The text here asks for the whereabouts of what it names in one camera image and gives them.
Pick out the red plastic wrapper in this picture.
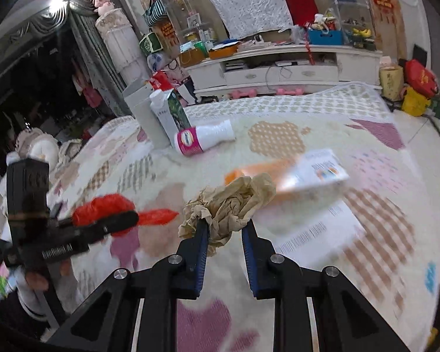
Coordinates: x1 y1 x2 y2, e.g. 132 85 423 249
70 193 179 241

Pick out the brown paper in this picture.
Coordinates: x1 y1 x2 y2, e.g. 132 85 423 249
178 173 277 256

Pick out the left gloved hand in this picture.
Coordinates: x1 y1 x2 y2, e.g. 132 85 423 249
14 259 82 321

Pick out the patterned quilted table cover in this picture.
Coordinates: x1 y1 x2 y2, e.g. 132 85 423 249
48 83 436 351

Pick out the white paper sheet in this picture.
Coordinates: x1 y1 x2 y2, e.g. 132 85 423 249
253 199 365 269

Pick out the white pink yogurt bottle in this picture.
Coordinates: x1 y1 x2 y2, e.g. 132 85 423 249
174 120 236 157

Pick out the orange white flat box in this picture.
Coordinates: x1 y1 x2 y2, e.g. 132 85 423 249
225 149 350 198

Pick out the white carton box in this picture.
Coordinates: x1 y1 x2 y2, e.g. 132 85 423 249
123 78 171 149

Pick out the red plastic bag left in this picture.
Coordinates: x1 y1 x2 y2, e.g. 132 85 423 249
149 70 174 92

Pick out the white covered air conditioner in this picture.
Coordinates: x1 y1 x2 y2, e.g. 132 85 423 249
95 8 149 85

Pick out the yellow floor bag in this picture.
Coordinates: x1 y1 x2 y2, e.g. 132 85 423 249
401 87 430 117

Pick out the white TV cabinet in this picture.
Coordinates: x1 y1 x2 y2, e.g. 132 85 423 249
187 45 382 99

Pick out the pink plush toy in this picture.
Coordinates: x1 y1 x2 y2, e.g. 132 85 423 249
93 0 115 16

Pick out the beige paper bag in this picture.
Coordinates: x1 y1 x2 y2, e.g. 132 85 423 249
379 65 404 102

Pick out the red gift bag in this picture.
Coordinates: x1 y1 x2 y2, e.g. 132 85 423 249
405 59 439 99

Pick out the white cloth covered TV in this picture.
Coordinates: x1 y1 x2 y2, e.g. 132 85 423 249
210 0 293 40

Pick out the clear acrylic shelf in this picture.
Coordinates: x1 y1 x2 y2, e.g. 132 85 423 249
161 0 218 44

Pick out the blue storage basket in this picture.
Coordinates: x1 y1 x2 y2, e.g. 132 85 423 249
307 29 343 46

